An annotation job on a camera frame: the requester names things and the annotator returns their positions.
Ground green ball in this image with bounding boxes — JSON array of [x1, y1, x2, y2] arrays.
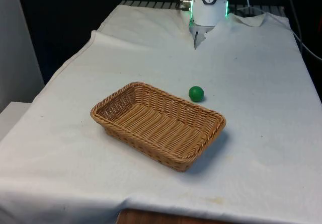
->
[[188, 86, 205, 103]]

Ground brown wicker basket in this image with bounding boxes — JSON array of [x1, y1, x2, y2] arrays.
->
[[90, 82, 227, 173]]

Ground grey cable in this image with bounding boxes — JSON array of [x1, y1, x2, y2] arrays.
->
[[285, 0, 322, 60]]

